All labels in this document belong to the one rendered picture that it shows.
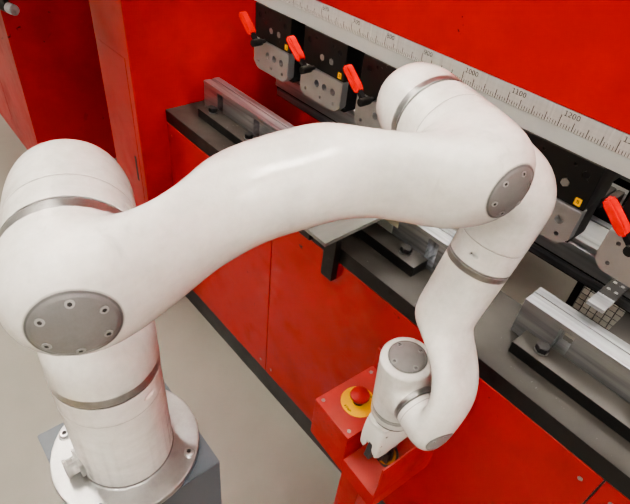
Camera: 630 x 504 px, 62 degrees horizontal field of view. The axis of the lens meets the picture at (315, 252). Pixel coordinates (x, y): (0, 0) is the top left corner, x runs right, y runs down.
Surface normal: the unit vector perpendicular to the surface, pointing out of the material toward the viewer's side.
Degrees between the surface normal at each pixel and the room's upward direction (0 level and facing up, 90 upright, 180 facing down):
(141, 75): 90
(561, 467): 90
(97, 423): 90
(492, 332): 0
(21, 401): 0
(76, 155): 15
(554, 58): 90
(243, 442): 0
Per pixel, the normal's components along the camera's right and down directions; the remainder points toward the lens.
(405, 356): 0.02, -0.73
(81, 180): 0.39, -0.77
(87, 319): 0.55, 0.51
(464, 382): 0.49, 0.03
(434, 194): -0.34, 0.65
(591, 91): -0.76, 0.37
